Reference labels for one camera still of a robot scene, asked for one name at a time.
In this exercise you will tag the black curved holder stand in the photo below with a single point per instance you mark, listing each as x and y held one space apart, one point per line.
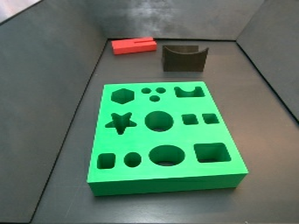
184 58

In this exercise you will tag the green foam shape board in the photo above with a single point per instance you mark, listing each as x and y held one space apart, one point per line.
161 141

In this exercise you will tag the red double-square block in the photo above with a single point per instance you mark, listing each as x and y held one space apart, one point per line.
133 45

